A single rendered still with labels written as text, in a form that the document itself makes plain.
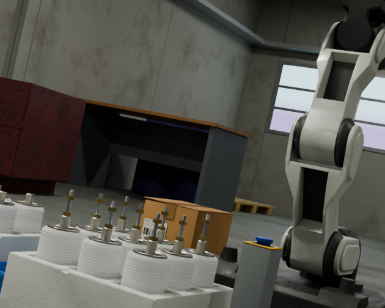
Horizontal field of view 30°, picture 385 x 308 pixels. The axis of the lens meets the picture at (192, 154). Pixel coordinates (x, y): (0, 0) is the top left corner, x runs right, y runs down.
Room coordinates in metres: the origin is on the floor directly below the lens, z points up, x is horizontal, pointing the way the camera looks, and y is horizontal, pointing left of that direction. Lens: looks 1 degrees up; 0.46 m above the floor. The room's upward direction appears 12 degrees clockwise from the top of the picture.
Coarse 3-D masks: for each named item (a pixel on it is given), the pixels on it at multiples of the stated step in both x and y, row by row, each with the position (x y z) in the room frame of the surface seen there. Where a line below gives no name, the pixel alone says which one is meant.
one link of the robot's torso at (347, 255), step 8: (344, 240) 2.14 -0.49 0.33; (352, 240) 2.21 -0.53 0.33; (344, 248) 2.13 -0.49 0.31; (352, 248) 2.19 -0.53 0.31; (336, 256) 2.12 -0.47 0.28; (344, 256) 2.13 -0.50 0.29; (352, 256) 2.21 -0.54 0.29; (336, 264) 2.12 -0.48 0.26; (344, 264) 2.14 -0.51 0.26; (352, 264) 2.22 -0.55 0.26; (336, 272) 2.13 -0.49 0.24; (344, 272) 2.19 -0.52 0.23; (352, 272) 2.28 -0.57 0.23
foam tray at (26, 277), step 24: (24, 264) 1.60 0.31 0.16; (48, 264) 1.58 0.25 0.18; (24, 288) 1.60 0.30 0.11; (48, 288) 1.57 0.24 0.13; (72, 288) 1.54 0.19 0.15; (96, 288) 1.51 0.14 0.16; (120, 288) 1.48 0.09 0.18; (168, 288) 1.59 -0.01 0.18; (192, 288) 1.68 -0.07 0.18; (216, 288) 1.73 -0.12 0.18
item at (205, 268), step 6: (198, 258) 1.71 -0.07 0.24; (204, 258) 1.71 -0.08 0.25; (210, 258) 1.72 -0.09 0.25; (216, 258) 1.74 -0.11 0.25; (198, 264) 1.71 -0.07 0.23; (204, 264) 1.71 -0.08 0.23; (210, 264) 1.72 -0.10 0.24; (216, 264) 1.74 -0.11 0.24; (198, 270) 1.71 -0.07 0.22; (204, 270) 1.71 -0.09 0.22; (210, 270) 1.72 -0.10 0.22; (198, 276) 1.71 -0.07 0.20; (204, 276) 1.71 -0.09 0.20; (210, 276) 1.72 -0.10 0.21; (192, 282) 1.71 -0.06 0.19; (198, 282) 1.71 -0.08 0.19; (204, 282) 1.71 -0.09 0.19; (210, 282) 1.73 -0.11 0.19
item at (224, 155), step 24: (96, 120) 7.31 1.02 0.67; (120, 120) 7.57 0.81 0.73; (168, 120) 6.98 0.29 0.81; (192, 120) 6.37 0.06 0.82; (96, 144) 7.39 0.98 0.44; (120, 144) 7.54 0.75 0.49; (144, 144) 7.41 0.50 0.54; (168, 144) 7.28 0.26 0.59; (192, 144) 7.15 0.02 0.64; (216, 144) 6.39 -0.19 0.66; (240, 144) 6.83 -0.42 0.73; (72, 168) 7.12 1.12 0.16; (96, 168) 7.47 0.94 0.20; (192, 168) 7.12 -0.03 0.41; (216, 168) 6.48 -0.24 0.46; (240, 168) 6.93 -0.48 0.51; (216, 192) 6.58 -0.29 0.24
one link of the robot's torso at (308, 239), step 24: (288, 144) 2.11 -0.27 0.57; (360, 144) 2.05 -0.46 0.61; (288, 168) 2.10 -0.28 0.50; (312, 168) 2.06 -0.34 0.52; (312, 192) 2.12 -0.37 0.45; (336, 192) 2.04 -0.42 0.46; (312, 216) 2.16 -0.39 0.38; (336, 216) 2.16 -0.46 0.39; (288, 240) 2.17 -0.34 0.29; (312, 240) 2.12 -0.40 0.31; (336, 240) 2.14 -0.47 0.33; (288, 264) 2.19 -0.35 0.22; (312, 264) 2.14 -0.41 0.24
